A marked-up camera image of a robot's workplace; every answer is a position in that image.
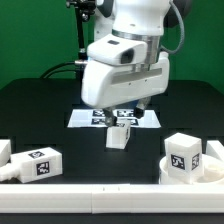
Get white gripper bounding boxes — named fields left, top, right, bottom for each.
left=81, top=52, right=170, bottom=127

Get paper sheet with tags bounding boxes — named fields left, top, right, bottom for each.
left=68, top=109, right=161, bottom=128

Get white U-shaped obstacle fence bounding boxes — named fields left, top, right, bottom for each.
left=0, top=140, right=224, bottom=214

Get black cables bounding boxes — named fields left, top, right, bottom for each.
left=40, top=61, right=88, bottom=80

